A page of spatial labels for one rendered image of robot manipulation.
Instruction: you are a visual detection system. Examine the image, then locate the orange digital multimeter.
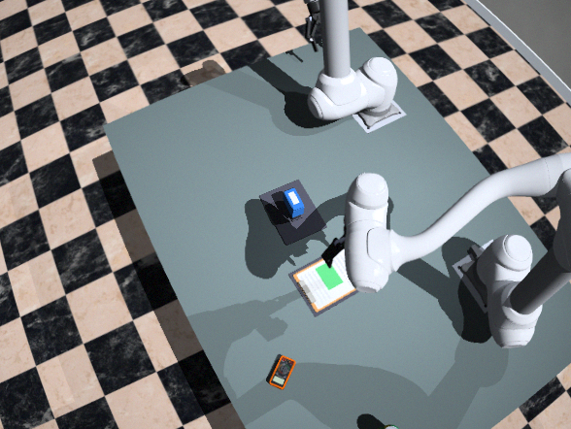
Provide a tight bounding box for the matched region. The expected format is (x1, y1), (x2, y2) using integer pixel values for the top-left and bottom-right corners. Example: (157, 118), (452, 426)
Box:
(269, 356), (295, 389)

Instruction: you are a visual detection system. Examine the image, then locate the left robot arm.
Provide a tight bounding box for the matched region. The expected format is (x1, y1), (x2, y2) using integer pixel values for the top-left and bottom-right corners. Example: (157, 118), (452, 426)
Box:
(344, 152), (571, 348)

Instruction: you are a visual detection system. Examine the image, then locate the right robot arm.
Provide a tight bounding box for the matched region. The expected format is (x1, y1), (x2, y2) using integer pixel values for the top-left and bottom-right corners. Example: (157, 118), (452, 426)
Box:
(308, 0), (399, 127)

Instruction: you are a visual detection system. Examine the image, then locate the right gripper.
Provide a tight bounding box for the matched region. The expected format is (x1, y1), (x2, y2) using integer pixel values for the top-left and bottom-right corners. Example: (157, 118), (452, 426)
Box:
(305, 0), (320, 52)

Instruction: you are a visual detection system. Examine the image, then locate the dark grey clipboard with white form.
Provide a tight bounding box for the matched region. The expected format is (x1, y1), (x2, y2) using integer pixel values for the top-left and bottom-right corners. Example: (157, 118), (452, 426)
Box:
(288, 250), (359, 317)

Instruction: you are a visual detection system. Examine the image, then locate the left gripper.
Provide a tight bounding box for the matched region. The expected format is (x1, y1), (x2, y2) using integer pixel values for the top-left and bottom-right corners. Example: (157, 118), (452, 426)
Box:
(321, 225), (346, 269)

